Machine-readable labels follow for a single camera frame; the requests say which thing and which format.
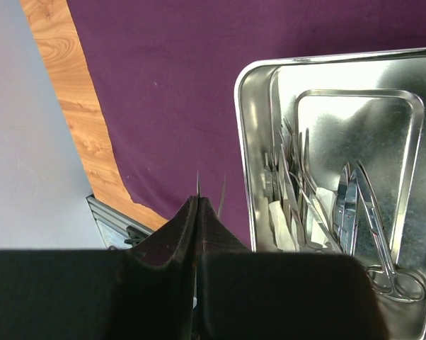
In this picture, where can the thin steel tweezers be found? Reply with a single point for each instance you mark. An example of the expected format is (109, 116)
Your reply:
(220, 207)

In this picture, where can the purple surgical wrap cloth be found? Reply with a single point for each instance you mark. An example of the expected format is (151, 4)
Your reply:
(164, 74)

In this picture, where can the steel forceps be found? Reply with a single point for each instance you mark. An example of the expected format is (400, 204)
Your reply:
(285, 164)

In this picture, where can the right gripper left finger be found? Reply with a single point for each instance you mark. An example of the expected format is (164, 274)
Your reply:
(141, 293)

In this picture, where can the steel instrument tray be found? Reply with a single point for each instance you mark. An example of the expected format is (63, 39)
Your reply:
(334, 161)

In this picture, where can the white gauze pad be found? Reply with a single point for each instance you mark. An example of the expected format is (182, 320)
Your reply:
(301, 223)

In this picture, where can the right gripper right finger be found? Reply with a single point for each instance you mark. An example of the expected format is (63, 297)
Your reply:
(279, 295)

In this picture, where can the steel scissors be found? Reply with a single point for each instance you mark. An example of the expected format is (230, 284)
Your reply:
(354, 191)

